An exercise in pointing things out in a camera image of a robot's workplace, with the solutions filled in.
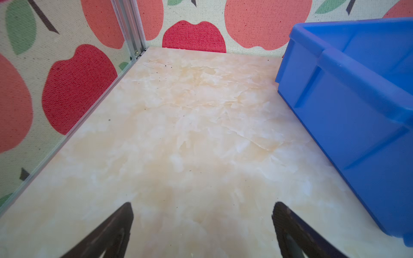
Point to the aluminium frame post left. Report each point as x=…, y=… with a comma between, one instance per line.
x=130, y=23

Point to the blue plastic bin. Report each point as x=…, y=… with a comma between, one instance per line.
x=350, y=84

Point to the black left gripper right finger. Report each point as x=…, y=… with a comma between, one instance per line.
x=297, y=239

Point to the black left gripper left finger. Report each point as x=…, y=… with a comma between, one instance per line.
x=109, y=240

